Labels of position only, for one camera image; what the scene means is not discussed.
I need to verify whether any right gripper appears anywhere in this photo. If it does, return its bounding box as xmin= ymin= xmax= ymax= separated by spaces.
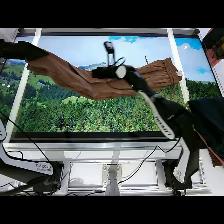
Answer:
xmin=91 ymin=66 xmax=118 ymax=80

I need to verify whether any brown long-sleeved shirt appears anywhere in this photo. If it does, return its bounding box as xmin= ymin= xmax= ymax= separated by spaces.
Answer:
xmin=26 ymin=53 xmax=183 ymax=101

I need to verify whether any silver frame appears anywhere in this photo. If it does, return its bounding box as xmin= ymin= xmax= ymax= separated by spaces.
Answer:
xmin=0 ymin=139 xmax=224 ymax=197

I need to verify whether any black cable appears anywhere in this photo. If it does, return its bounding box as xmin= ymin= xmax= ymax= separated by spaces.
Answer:
xmin=5 ymin=149 xmax=25 ymax=162
xmin=117 ymin=135 xmax=183 ymax=186
xmin=0 ymin=111 xmax=64 ymax=172

